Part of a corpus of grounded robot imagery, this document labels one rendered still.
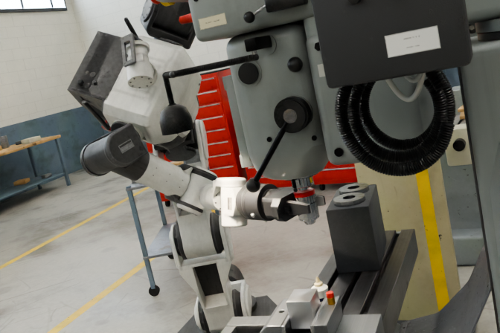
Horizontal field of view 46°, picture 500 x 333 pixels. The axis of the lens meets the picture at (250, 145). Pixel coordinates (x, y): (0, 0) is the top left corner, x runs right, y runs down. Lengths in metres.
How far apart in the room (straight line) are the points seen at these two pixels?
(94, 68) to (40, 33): 10.41
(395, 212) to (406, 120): 2.04
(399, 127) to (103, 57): 0.91
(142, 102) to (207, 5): 0.48
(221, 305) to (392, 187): 1.29
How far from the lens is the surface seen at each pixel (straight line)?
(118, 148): 1.55
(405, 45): 0.83
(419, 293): 3.29
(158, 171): 1.63
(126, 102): 1.61
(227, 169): 6.60
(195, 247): 1.99
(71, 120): 12.23
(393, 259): 1.75
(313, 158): 1.21
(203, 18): 1.20
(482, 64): 1.04
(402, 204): 3.11
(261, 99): 1.19
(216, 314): 2.18
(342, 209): 1.63
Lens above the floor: 1.59
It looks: 9 degrees down
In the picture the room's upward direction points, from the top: 12 degrees counter-clockwise
